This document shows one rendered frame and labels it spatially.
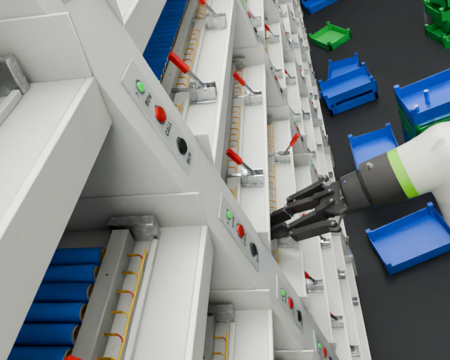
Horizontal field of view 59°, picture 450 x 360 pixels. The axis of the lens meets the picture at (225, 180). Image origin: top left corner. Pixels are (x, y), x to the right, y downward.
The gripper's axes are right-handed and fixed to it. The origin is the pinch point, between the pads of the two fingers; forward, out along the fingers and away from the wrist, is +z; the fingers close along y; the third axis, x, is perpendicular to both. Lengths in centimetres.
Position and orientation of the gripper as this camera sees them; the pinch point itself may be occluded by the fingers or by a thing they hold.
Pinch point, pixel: (273, 226)
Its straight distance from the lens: 83.4
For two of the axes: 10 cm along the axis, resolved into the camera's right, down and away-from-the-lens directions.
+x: -6.0, -6.0, -5.3
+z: -8.0, 4.0, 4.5
